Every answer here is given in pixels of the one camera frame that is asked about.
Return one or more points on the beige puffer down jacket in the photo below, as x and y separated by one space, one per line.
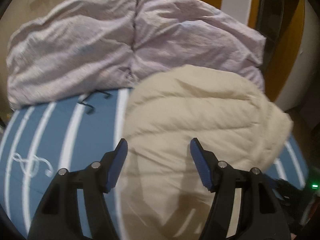
160 191

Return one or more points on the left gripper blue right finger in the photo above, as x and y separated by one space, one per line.
260 217

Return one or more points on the lilac floral duvet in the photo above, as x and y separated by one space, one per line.
86 45

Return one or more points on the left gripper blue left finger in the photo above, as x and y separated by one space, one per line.
57 215

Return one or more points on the blue white striped bed sheet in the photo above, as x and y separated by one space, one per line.
73 132

